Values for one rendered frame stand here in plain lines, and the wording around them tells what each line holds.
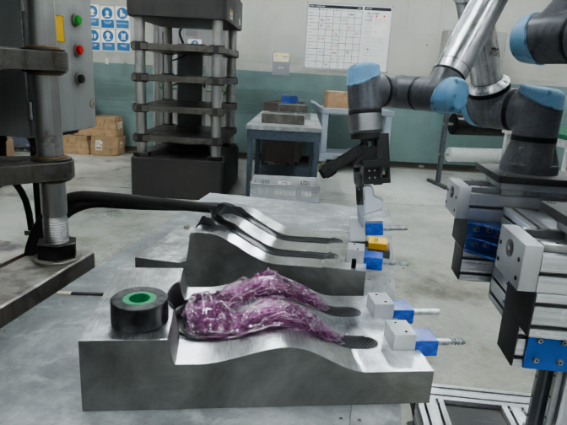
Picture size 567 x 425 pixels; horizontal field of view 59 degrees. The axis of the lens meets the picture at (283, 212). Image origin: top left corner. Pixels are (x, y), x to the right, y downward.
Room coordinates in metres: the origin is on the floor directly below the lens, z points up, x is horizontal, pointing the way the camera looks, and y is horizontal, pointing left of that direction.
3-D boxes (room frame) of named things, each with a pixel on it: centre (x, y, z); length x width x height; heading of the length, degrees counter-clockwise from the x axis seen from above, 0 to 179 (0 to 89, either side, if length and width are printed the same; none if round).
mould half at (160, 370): (0.76, 0.03, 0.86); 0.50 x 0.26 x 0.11; 97
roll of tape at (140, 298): (0.66, 0.20, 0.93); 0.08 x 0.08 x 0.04
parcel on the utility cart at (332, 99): (7.11, -0.69, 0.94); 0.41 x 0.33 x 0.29; 96
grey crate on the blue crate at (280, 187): (4.41, 0.00, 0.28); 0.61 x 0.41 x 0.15; 89
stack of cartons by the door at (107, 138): (7.35, 2.83, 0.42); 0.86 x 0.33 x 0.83; 89
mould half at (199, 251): (1.12, 0.05, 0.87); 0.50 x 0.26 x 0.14; 80
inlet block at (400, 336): (0.74, -0.24, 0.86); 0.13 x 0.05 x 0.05; 97
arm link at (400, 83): (1.23, -0.26, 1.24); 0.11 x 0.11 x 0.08; 38
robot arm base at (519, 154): (1.40, -0.68, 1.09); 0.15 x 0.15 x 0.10
